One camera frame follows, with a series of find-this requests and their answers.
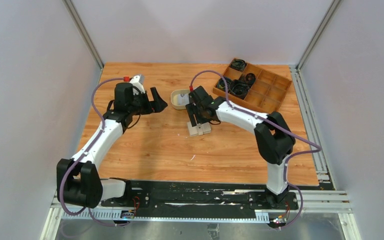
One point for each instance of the beige card holder wallet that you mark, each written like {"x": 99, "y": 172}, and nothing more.
{"x": 199, "y": 129}

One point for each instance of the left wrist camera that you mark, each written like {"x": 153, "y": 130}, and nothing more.
{"x": 137, "y": 81}

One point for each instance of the white card in tray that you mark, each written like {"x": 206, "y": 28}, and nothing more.
{"x": 183, "y": 99}

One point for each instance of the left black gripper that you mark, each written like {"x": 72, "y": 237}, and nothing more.
{"x": 157, "y": 106}

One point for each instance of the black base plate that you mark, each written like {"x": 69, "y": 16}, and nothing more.
{"x": 200, "y": 200}

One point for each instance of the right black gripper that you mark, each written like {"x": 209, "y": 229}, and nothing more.
{"x": 190, "y": 107}

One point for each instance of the wooden compartment organizer box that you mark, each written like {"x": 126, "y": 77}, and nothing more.
{"x": 252, "y": 86}

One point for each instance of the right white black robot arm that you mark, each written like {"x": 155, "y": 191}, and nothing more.
{"x": 270, "y": 130}

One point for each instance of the beige oval tray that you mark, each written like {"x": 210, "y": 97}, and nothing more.
{"x": 173, "y": 98}

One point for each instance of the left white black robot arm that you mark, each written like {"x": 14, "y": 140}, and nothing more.
{"x": 77, "y": 178}

